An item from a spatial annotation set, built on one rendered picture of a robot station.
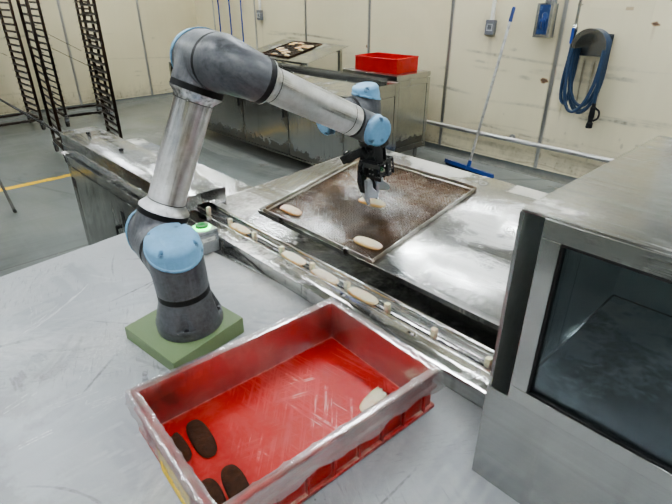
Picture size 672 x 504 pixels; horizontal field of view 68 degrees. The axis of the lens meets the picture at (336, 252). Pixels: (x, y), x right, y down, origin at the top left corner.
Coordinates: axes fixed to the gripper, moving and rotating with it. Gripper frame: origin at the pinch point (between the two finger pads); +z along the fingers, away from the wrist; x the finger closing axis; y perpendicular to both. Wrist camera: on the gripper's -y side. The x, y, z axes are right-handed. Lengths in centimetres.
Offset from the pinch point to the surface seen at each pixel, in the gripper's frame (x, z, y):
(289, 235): -16.0, 12.1, -23.5
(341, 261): -18.8, 12.2, 1.3
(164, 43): 354, 66, -671
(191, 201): -28, 1, -57
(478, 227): 7.0, 5.3, 32.8
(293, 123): 193, 79, -236
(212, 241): -39, 4, -33
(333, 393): -63, 5, 36
